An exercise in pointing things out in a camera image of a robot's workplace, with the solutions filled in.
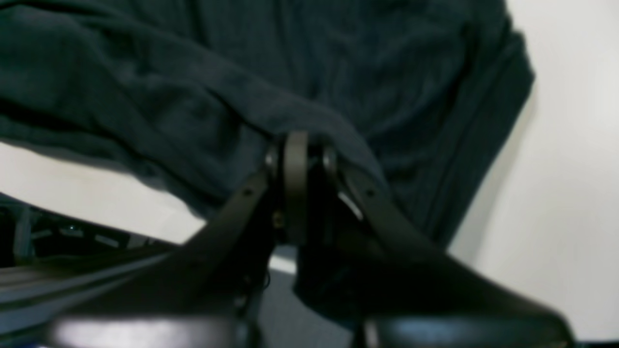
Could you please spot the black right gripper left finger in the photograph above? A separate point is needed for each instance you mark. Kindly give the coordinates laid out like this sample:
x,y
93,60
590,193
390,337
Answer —
x,y
207,293

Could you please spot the black long-sleeve T-shirt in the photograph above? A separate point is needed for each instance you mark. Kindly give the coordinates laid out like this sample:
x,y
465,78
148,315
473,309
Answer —
x,y
422,94

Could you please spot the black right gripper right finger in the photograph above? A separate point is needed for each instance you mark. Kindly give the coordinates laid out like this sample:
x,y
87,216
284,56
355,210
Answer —
x,y
367,267

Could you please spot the aluminium frame rail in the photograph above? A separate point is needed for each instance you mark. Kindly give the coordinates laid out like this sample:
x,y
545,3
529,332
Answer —
x,y
31,295

